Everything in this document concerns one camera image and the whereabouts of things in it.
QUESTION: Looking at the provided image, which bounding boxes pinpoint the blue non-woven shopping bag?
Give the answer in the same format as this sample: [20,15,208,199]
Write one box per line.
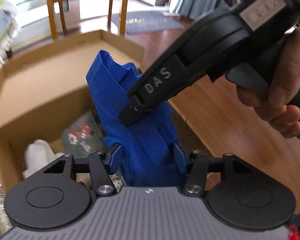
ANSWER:
[86,50,186,187]

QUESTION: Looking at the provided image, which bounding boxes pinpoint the blue floral cat-print bag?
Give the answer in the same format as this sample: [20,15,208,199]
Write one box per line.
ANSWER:
[61,109,109,158]

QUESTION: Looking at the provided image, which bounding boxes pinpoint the white folded cloth bag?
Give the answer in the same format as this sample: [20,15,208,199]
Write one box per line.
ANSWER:
[22,139,64,179]

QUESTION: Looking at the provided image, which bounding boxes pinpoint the person's right hand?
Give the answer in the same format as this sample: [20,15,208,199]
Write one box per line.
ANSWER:
[236,27,300,138]

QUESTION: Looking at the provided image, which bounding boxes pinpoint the dark blue floor mat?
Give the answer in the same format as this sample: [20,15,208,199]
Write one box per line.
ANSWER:
[125,11,184,35]

